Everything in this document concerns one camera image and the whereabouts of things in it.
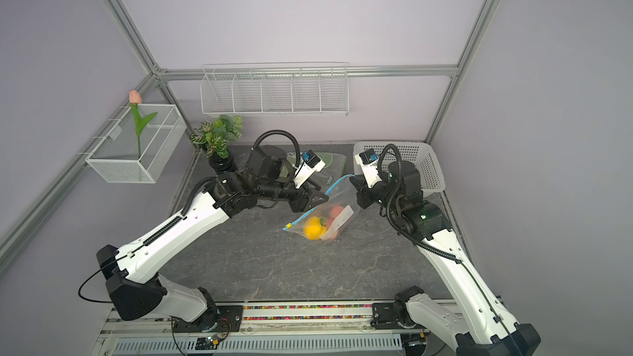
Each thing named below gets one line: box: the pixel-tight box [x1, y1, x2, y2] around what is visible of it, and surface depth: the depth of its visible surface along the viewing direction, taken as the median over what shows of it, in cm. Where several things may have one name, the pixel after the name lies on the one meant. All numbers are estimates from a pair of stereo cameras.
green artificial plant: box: [189, 114, 244, 160], surface depth 91 cm
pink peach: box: [325, 205, 344, 225], surface depth 89 cm
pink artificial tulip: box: [128, 89, 158, 160], surface depth 81 cm
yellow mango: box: [303, 215, 328, 240], surface depth 75 cm
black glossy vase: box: [208, 151, 238, 174], surface depth 106 cm
